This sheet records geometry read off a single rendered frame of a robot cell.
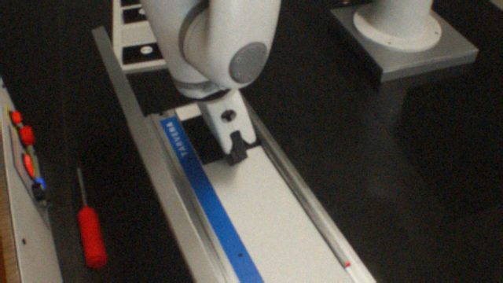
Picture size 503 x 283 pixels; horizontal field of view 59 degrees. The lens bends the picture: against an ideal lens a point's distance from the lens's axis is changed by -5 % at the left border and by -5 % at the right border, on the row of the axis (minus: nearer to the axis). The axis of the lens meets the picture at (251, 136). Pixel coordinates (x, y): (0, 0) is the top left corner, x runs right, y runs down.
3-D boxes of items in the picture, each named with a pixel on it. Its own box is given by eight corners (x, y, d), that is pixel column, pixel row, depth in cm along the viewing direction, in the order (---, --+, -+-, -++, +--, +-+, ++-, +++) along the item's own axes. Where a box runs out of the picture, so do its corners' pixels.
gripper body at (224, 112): (250, 82, 56) (266, 141, 64) (218, 39, 62) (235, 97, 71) (193, 110, 54) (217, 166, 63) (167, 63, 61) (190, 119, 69)
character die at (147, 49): (172, 57, 94) (171, 53, 93) (123, 65, 92) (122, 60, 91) (170, 44, 97) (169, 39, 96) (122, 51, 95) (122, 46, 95)
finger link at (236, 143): (251, 158, 61) (244, 154, 67) (225, 104, 60) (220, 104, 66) (243, 163, 61) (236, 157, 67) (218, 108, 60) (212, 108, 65)
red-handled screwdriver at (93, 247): (110, 266, 62) (104, 255, 60) (89, 272, 61) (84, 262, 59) (89, 172, 74) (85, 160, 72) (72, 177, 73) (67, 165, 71)
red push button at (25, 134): (38, 149, 65) (31, 133, 62) (25, 154, 64) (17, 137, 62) (35, 134, 67) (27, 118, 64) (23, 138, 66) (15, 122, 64)
